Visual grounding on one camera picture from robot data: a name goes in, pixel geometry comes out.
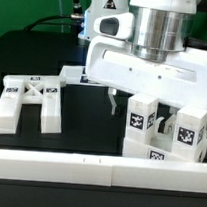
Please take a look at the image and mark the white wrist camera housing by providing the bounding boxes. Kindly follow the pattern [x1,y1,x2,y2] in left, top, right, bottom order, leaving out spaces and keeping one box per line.
[94,12,135,40]

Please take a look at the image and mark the white chair seat part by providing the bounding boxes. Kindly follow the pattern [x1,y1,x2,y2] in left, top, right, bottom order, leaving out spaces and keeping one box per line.
[121,112,207,164]

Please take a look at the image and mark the black cables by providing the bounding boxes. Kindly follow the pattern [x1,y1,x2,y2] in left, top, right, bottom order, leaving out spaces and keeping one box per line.
[23,0,87,36]

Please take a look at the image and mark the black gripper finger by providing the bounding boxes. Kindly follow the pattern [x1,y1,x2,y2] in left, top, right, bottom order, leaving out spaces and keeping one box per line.
[107,88,121,116]
[164,107,178,134]

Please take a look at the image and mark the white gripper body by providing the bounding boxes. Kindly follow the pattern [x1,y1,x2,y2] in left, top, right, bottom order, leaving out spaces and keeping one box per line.
[86,36,207,110]

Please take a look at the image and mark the white front rail barrier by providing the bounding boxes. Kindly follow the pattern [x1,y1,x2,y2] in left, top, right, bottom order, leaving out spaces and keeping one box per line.
[0,149,207,193]

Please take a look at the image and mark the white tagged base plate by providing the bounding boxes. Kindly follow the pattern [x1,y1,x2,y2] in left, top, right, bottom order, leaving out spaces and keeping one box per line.
[59,65,100,86]

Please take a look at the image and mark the white chair back frame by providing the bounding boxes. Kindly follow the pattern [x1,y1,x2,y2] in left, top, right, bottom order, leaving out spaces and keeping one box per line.
[0,75,66,135]

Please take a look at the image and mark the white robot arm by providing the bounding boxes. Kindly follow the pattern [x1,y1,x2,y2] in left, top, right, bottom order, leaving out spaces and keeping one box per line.
[81,0,207,111]

